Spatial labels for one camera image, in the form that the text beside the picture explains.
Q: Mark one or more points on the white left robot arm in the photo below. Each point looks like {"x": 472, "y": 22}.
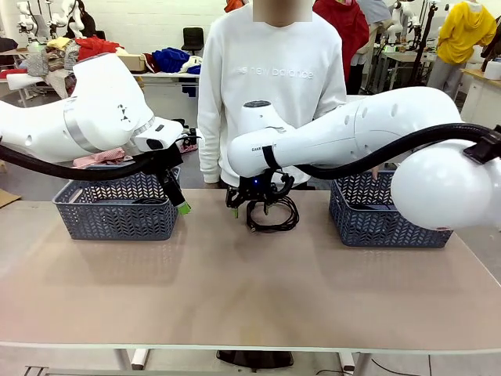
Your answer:
{"x": 98, "y": 102}

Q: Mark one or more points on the red clothes pile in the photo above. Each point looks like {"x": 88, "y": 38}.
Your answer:
{"x": 96, "y": 45}

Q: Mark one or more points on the person in white sweatshirt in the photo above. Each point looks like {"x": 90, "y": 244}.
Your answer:
{"x": 274, "y": 70}

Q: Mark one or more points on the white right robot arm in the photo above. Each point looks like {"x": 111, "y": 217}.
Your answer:
{"x": 391, "y": 125}

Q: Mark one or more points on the person in red hoodie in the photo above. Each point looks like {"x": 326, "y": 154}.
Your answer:
{"x": 344, "y": 23}

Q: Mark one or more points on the person in yellow hoodie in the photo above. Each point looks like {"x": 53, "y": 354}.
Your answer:
{"x": 466, "y": 31}

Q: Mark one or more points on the flat cardboard sheet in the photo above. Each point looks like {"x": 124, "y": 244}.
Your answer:
{"x": 8, "y": 197}

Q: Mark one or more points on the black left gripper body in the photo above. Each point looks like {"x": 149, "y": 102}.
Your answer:
{"x": 168, "y": 162}

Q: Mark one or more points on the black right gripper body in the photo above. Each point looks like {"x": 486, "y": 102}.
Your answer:
{"x": 256, "y": 186}

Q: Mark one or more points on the black office chair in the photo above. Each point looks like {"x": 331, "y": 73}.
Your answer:
{"x": 192, "y": 39}

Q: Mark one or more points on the black floor base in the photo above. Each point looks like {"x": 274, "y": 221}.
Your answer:
{"x": 254, "y": 358}

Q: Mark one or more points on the grey-blue plastic lattice basket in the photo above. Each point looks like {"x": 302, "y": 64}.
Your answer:
{"x": 117, "y": 219}
{"x": 372, "y": 231}

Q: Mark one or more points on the wooden background workbench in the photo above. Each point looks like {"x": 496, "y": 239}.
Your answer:
{"x": 481, "y": 98}

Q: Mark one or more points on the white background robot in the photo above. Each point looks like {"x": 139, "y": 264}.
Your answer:
{"x": 403, "y": 15}
{"x": 72, "y": 19}
{"x": 29, "y": 23}

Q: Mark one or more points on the cardboard box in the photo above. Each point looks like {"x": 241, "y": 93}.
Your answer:
{"x": 133, "y": 62}

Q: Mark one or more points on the white background table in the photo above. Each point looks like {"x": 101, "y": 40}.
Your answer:
{"x": 168, "y": 77}

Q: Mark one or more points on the person's right forearm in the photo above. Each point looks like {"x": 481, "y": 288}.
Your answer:
{"x": 209, "y": 156}

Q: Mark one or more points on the person's left hand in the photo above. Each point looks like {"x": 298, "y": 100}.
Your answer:
{"x": 375, "y": 173}

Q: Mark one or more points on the white table leg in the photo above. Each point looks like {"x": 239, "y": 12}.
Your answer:
{"x": 139, "y": 358}
{"x": 358, "y": 364}

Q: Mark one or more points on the patterned clothes pile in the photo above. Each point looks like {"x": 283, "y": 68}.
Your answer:
{"x": 51, "y": 58}

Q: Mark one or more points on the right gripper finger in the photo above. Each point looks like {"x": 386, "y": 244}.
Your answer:
{"x": 235, "y": 197}
{"x": 270, "y": 199}

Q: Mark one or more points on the white roll on workbench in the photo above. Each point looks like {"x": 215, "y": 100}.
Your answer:
{"x": 494, "y": 70}

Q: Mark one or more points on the pink checkered cloth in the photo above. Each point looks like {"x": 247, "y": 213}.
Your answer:
{"x": 102, "y": 157}

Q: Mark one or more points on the blue clothes pile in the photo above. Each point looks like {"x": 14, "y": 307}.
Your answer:
{"x": 168, "y": 56}

